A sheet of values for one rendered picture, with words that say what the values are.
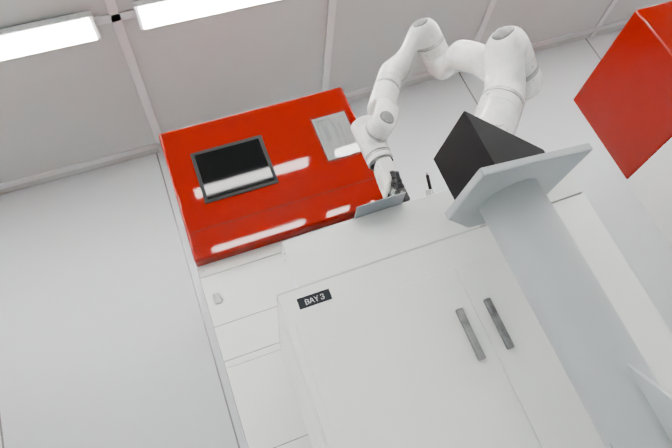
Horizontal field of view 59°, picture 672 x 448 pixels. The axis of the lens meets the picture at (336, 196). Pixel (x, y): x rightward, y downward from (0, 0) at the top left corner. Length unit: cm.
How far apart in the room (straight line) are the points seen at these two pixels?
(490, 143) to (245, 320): 116
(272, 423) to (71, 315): 212
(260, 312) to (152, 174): 222
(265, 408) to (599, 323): 119
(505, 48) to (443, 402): 96
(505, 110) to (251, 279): 115
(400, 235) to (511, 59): 58
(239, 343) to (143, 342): 168
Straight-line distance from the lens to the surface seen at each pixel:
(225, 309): 223
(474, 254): 169
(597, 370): 139
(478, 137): 147
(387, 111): 180
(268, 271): 226
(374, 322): 157
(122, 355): 383
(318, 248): 162
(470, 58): 193
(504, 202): 146
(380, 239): 165
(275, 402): 215
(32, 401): 393
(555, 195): 186
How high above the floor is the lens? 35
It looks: 24 degrees up
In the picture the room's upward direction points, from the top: 23 degrees counter-clockwise
